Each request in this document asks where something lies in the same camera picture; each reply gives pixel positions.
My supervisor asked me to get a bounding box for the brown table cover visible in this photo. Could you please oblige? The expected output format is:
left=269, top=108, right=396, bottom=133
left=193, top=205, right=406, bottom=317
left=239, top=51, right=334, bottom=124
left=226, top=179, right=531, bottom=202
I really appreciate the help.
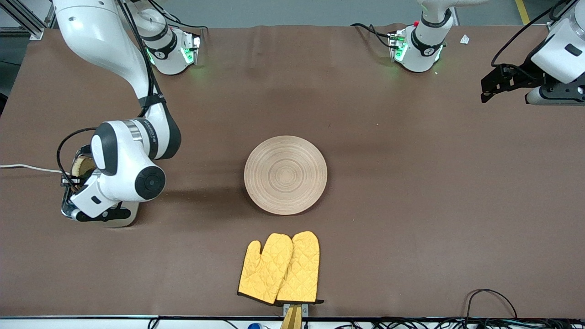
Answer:
left=0, top=24, right=585, bottom=319

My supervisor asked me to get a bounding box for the brown bread slice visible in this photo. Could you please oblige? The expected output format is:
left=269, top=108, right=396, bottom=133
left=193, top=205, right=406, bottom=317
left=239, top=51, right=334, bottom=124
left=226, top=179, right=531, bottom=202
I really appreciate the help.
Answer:
left=72, top=155, right=97, bottom=180

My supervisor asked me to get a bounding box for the aluminium frame profile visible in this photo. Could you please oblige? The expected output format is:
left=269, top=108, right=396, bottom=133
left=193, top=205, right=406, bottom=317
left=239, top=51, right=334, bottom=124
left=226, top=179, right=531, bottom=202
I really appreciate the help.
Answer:
left=0, top=0, right=58, bottom=41
left=546, top=0, right=577, bottom=35

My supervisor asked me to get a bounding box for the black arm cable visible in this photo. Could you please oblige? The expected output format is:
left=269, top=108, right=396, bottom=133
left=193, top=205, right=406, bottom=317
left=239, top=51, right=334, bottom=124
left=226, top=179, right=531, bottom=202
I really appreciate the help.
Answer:
left=56, top=0, right=161, bottom=184
left=491, top=0, right=574, bottom=69

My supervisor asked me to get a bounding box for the white toaster power cord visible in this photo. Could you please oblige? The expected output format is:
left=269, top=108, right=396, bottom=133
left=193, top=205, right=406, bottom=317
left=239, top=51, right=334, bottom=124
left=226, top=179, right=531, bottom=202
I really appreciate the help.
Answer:
left=0, top=164, right=63, bottom=175

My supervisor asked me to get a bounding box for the black cable bundle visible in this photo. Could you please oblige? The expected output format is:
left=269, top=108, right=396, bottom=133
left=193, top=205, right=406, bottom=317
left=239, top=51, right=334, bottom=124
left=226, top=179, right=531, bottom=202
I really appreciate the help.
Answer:
left=320, top=317, right=585, bottom=329

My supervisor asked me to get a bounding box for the black base power cable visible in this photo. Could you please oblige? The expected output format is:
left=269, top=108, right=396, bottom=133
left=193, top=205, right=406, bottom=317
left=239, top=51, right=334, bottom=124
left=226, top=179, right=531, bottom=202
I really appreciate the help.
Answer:
left=146, top=0, right=205, bottom=33
left=350, top=23, right=394, bottom=49

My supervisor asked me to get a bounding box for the round wooden plate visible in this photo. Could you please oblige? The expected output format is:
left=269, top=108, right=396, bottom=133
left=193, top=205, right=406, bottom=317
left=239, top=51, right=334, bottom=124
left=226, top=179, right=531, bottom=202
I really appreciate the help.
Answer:
left=244, top=135, right=328, bottom=215

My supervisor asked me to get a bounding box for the wooden and metal table clamp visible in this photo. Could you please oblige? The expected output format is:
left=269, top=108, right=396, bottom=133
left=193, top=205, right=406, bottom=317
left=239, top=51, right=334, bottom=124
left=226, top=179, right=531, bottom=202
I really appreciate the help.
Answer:
left=280, top=302, right=309, bottom=329

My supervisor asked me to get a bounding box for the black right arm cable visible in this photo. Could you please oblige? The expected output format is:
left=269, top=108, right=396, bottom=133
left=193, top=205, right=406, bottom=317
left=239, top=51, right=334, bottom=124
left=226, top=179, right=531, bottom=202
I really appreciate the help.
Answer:
left=56, top=0, right=161, bottom=184

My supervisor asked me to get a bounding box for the chrome and beige toaster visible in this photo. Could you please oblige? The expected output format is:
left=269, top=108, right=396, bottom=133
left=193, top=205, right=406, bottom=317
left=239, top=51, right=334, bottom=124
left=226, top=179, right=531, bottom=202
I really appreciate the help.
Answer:
left=61, top=144, right=140, bottom=228

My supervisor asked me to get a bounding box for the looped black cable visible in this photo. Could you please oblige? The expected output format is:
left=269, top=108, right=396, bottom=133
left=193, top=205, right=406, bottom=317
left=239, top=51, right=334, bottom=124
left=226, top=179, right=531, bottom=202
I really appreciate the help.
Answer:
left=465, top=289, right=518, bottom=320

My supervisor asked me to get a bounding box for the yellow quilted oven mitt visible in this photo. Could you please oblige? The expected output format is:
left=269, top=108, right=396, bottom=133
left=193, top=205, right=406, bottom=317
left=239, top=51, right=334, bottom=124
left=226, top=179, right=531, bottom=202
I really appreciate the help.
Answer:
left=276, top=231, right=324, bottom=305
left=237, top=233, right=293, bottom=305

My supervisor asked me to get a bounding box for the white table edge rail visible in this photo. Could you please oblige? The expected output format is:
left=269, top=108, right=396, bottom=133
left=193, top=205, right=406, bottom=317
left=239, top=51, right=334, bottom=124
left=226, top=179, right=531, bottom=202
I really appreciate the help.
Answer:
left=0, top=316, right=284, bottom=329

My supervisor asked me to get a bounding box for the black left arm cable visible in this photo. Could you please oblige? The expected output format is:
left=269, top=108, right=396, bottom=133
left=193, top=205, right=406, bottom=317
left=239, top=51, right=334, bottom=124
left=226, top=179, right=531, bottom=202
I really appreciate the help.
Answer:
left=491, top=0, right=574, bottom=69

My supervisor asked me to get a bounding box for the metal base connector bracket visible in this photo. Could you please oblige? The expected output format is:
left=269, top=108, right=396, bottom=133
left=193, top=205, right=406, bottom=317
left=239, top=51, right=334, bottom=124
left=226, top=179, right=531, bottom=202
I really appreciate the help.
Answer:
left=388, top=28, right=408, bottom=63
left=181, top=32, right=202, bottom=65

